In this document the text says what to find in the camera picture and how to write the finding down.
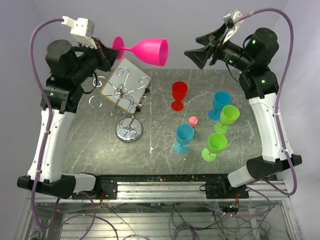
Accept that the small pink-capped bottle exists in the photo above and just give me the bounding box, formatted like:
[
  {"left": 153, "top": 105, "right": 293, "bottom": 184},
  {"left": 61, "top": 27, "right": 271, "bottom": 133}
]
[{"left": 188, "top": 116, "right": 198, "bottom": 128}]

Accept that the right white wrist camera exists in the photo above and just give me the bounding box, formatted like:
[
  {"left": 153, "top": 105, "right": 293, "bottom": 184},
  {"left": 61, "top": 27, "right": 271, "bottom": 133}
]
[{"left": 223, "top": 7, "right": 243, "bottom": 44}]

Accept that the green wine glass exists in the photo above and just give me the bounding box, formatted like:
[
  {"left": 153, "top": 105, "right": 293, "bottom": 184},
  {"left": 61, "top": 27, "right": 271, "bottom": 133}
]
[
  {"left": 201, "top": 132, "right": 228, "bottom": 162},
  {"left": 214, "top": 104, "right": 240, "bottom": 134}
]

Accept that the blue wine glass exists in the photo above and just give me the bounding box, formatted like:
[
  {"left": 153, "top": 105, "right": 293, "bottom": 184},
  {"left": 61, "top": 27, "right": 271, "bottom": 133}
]
[
  {"left": 173, "top": 123, "right": 195, "bottom": 154},
  {"left": 208, "top": 91, "right": 231, "bottom": 121}
]

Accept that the magenta plastic wine glass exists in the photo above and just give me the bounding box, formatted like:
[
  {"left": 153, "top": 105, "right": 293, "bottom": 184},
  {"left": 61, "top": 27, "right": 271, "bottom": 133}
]
[{"left": 112, "top": 36, "right": 169, "bottom": 67}]

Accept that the red plastic wine glass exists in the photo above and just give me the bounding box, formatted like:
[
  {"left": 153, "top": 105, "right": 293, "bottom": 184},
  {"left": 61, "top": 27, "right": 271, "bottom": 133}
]
[{"left": 171, "top": 81, "right": 188, "bottom": 112}]

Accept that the green wine glass rear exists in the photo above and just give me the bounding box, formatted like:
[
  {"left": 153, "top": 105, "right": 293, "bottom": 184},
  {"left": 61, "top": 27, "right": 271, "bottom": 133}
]
[{"left": 214, "top": 104, "right": 240, "bottom": 134}]

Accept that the chrome wine glass rack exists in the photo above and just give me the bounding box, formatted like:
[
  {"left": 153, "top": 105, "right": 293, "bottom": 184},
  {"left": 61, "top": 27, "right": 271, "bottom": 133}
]
[{"left": 89, "top": 66, "right": 151, "bottom": 144}]

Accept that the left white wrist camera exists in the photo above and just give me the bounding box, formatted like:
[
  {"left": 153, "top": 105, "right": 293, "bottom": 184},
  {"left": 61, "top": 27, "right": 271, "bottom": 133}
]
[{"left": 62, "top": 16, "right": 97, "bottom": 49}]

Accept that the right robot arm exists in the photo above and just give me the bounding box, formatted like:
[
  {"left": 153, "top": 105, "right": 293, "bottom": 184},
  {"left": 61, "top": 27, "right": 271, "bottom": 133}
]
[{"left": 184, "top": 24, "right": 302, "bottom": 198}]

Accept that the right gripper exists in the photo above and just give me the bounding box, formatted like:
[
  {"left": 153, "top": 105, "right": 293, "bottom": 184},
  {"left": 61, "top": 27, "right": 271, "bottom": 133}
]
[{"left": 184, "top": 23, "right": 254, "bottom": 72}]

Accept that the small whiteboard with wooden frame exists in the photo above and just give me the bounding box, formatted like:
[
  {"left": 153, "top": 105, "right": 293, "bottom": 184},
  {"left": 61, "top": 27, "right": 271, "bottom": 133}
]
[{"left": 101, "top": 58, "right": 151, "bottom": 114}]

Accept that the green wine glass front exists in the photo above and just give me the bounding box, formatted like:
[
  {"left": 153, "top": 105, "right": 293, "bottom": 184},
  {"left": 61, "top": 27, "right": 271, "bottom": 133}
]
[{"left": 201, "top": 132, "right": 228, "bottom": 162}]

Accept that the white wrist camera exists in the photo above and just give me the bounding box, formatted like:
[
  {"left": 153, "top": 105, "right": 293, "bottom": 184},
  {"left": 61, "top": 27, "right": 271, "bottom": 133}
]
[
  {"left": 223, "top": 7, "right": 243, "bottom": 44},
  {"left": 62, "top": 16, "right": 97, "bottom": 49}
]

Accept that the aluminium mounting rail frame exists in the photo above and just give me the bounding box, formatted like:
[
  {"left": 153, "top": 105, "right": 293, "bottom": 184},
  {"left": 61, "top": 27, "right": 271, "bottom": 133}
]
[{"left": 18, "top": 174, "right": 301, "bottom": 240}]

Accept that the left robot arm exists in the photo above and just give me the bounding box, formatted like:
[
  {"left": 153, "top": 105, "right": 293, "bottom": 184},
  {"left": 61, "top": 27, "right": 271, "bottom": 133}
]
[{"left": 17, "top": 38, "right": 120, "bottom": 199}]

